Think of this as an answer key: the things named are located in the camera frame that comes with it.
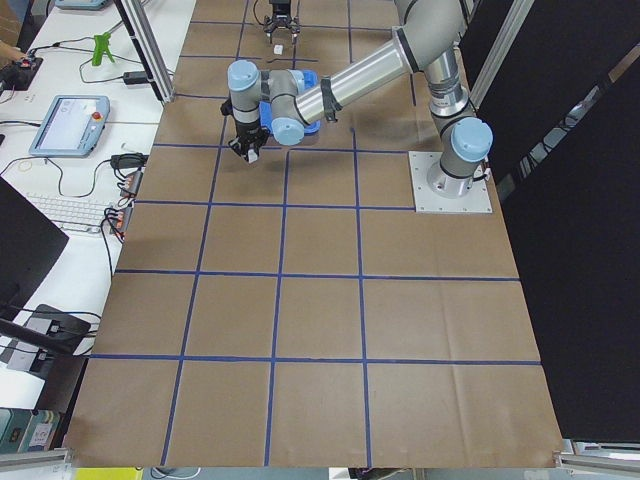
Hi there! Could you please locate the white keyboard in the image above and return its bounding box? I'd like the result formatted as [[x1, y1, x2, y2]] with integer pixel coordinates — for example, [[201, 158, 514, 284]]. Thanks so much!
[[25, 192, 112, 235]]

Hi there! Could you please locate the aluminium frame post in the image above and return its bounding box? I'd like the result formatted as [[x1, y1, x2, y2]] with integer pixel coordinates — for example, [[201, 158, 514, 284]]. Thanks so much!
[[114, 0, 175, 105]]

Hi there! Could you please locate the teach pendant tablet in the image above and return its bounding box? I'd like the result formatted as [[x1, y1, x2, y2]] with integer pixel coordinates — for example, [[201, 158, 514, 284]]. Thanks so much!
[[29, 95, 110, 158]]

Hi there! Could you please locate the black monitor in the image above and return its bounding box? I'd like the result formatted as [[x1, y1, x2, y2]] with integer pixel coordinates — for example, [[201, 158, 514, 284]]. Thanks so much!
[[1, 179, 69, 320]]

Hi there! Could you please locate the green clamp tool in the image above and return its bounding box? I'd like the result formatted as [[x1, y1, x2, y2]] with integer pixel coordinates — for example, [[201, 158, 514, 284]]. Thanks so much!
[[91, 32, 115, 67]]

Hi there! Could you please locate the brown paper mat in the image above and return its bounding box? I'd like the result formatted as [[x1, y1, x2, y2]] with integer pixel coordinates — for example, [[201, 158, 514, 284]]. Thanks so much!
[[65, 1, 561, 468]]

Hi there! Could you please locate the black power adapter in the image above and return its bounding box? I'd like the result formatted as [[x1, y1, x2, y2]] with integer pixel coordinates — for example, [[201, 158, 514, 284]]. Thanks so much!
[[122, 71, 148, 85]]

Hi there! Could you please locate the blue plastic tray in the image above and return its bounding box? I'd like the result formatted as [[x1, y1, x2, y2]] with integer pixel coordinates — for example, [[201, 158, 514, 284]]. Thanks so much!
[[259, 69, 322, 136]]

